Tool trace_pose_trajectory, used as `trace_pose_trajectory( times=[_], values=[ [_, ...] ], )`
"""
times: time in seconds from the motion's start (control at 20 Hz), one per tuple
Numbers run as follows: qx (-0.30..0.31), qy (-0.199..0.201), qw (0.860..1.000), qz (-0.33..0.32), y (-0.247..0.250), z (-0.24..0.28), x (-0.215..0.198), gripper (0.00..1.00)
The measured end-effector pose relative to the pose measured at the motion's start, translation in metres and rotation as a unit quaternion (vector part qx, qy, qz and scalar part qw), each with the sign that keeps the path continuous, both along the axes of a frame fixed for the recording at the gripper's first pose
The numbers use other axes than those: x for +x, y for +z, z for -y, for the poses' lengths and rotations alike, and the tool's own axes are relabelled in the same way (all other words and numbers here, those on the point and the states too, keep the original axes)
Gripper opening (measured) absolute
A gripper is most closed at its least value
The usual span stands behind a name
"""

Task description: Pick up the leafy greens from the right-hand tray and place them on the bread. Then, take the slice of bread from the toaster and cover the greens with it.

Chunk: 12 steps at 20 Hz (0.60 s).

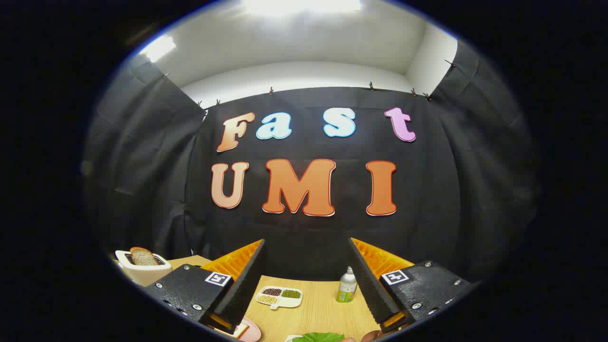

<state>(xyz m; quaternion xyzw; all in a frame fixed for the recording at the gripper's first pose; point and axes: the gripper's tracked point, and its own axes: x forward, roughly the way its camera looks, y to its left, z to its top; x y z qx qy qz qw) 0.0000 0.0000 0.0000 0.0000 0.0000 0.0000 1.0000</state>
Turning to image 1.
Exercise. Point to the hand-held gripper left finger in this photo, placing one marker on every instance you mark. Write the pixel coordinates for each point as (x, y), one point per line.
(247, 285)

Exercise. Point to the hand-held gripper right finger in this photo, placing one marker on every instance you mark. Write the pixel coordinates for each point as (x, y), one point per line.
(368, 285)

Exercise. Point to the green lettuce leaf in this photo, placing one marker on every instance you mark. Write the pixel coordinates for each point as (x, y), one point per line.
(318, 337)

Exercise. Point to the plain toast bread slice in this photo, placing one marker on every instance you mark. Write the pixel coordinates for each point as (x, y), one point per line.
(142, 257)

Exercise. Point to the silver bottle green label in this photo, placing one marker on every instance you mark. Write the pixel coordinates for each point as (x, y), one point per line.
(346, 289)

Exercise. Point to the white divided bean dish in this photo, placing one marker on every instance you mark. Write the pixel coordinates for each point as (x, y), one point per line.
(280, 299)

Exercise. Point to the pink plate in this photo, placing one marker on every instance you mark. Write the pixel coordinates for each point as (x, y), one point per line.
(254, 330)

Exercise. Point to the black backdrop cloth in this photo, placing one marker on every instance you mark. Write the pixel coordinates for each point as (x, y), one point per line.
(308, 232)

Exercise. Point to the white toaster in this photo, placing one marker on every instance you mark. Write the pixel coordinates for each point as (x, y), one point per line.
(142, 274)

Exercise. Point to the ceiling light panel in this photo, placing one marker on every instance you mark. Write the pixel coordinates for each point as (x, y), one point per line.
(159, 48)
(301, 5)

